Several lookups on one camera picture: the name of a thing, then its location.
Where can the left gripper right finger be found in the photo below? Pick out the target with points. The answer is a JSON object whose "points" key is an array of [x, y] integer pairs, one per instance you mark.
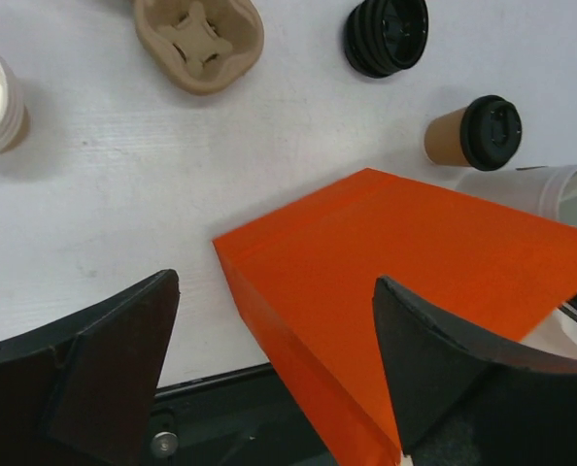
{"points": [[462, 395]]}

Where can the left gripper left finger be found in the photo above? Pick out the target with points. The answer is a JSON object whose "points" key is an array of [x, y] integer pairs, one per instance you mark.
{"points": [[79, 390]]}

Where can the orange paper bag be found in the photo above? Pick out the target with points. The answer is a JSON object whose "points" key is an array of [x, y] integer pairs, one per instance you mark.
{"points": [[303, 278]]}

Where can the black cup lid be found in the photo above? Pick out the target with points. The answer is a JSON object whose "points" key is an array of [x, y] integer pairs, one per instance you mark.
{"points": [[490, 132]]}

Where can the single brown paper cup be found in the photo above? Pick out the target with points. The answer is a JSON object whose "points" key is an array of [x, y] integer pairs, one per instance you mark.
{"points": [[442, 142]]}

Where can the white straw holder cup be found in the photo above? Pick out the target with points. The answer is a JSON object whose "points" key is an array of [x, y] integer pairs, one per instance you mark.
{"points": [[550, 192]]}

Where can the stack of black lids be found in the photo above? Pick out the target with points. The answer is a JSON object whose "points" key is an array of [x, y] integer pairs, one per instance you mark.
{"points": [[384, 37]]}

